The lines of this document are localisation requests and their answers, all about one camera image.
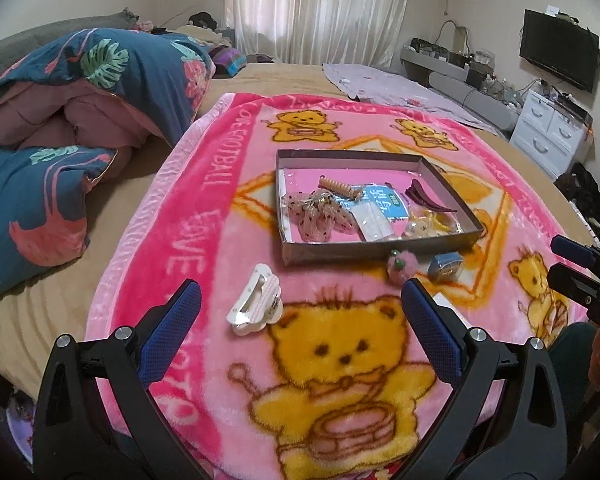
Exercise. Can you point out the black flat television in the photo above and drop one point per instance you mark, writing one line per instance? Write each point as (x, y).
(560, 50)

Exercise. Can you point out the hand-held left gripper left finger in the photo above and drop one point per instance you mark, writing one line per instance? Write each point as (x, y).
(167, 332)

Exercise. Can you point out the white earring card packet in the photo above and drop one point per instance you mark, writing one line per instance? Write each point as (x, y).
(450, 310)

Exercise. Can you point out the clear packet with white card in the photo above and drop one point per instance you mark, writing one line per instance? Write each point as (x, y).
(372, 222)

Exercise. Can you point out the beige bed sheet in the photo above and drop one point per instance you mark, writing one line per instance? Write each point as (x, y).
(40, 320)

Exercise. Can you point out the purple striped cloth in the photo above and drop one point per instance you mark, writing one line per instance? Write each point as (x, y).
(228, 62)

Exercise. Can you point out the shallow cardboard box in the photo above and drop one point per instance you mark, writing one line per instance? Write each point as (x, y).
(340, 252)

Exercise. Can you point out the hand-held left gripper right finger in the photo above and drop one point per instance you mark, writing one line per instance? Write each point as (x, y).
(432, 335)

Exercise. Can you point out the pink booklet with blue label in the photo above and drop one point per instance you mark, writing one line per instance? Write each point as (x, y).
(300, 180)

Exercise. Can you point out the silver metal hair clip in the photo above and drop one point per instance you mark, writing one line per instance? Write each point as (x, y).
(316, 203)

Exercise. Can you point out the white hair claw clip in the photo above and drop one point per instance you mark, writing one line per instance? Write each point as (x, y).
(255, 302)

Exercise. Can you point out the white sheer curtain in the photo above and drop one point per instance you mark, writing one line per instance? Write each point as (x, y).
(320, 10)

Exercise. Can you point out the small blue box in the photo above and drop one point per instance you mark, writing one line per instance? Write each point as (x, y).
(445, 266)

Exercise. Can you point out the dark red hair clip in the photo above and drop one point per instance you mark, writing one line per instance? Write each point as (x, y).
(430, 196)

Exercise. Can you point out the sheer dotted hair bow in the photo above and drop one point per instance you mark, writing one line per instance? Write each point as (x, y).
(312, 225)

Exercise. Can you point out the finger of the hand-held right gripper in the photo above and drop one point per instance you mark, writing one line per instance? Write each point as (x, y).
(570, 282)
(572, 251)

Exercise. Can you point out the red floral blanket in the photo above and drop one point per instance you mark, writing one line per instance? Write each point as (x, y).
(380, 472)

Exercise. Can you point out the grey quilted blanket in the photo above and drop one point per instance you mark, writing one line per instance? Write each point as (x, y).
(30, 42)

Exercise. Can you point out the pale purple sheet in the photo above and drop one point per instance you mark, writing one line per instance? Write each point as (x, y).
(380, 85)

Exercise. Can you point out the pile of small electronics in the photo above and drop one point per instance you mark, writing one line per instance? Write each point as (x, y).
(450, 52)

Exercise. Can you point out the white drawer cabinet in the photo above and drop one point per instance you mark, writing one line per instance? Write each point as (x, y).
(545, 132)

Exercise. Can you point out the blue floral quilt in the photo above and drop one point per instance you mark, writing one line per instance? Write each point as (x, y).
(40, 200)

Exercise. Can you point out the pink bear printed blanket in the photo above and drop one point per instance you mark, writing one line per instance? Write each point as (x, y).
(205, 240)

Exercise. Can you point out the pile of dark clothes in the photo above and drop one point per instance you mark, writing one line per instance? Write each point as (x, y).
(585, 195)

